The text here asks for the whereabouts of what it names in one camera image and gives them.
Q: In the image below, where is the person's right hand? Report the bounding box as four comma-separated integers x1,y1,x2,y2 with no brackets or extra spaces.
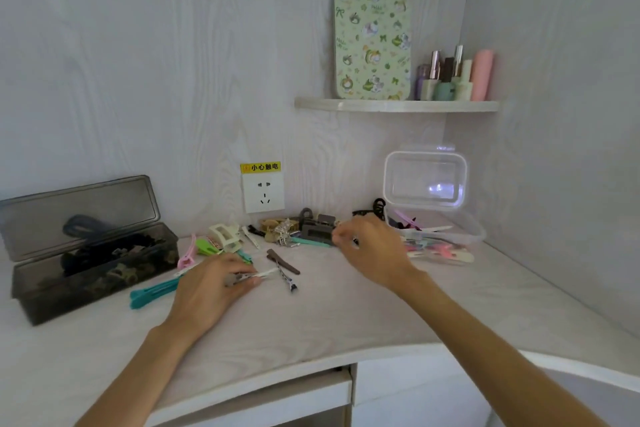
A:
331,213,427,293

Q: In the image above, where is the person's left hand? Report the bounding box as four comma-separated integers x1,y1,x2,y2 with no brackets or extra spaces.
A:
171,252,262,338

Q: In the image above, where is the white slim hair clip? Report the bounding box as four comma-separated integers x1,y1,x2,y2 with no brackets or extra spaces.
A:
224,268,279,288

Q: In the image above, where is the person's right forearm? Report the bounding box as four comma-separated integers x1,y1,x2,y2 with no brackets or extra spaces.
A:
395,269,613,427

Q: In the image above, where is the person's left forearm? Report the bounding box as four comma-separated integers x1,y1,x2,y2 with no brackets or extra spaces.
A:
74,313,203,427

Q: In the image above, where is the grey claw clip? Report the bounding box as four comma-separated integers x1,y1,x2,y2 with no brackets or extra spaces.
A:
298,208,336,248

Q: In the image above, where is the brown hair clip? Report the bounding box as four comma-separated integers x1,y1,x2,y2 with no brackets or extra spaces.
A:
266,249,301,276

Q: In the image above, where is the black and white hair clip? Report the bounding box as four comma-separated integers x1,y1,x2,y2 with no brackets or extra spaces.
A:
277,264,300,293

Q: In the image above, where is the cream claw clip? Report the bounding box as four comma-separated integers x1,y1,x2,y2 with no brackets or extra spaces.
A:
208,224,244,255

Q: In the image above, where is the green hair clip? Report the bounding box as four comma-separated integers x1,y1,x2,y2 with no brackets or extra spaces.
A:
195,238,224,257

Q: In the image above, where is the beige hair clip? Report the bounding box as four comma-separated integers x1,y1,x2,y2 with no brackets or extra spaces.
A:
259,216,297,244

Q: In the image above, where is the pink hair clip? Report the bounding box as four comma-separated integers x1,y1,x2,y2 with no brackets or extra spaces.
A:
177,234,199,273

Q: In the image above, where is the long teal hair clip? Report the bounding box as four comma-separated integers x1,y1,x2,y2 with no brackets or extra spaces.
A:
129,278,182,311

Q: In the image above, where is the pile of pastel hair clips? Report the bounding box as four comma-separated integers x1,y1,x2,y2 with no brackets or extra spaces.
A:
390,210,476,266

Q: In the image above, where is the clear plastic lidded container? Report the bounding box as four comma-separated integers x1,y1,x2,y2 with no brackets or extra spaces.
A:
383,144,487,263

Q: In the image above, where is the white wooden corner shelf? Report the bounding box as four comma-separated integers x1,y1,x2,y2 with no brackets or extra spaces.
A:
294,96,501,114

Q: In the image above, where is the pile of dark hair clips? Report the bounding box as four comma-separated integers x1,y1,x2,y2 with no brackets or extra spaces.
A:
32,215,173,300

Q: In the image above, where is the white desk drawer unit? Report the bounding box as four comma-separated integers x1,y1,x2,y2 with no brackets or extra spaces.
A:
150,359,506,427

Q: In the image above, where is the dark translucent storage box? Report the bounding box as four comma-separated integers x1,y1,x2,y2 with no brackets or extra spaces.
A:
0,175,180,327

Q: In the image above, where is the white bottle with green base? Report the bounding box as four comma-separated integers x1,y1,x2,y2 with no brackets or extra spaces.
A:
453,60,474,101

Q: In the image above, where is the green patterned mirror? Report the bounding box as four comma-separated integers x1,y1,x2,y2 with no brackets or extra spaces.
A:
334,0,414,101

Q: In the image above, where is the white wall socket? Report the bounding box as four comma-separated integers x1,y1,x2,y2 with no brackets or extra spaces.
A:
242,173,285,214

